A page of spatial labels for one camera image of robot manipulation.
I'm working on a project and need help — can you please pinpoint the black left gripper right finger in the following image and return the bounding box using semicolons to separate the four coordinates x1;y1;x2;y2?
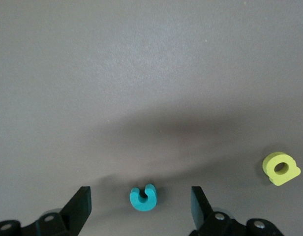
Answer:
189;186;285;236

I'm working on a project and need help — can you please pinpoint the yellow letter a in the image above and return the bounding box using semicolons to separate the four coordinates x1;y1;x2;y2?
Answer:
262;151;302;186

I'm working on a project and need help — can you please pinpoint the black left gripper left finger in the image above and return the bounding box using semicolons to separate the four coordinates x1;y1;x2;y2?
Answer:
0;186;92;236

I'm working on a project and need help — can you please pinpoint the teal letter c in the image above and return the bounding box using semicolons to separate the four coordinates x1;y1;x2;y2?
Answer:
129;183;157;212

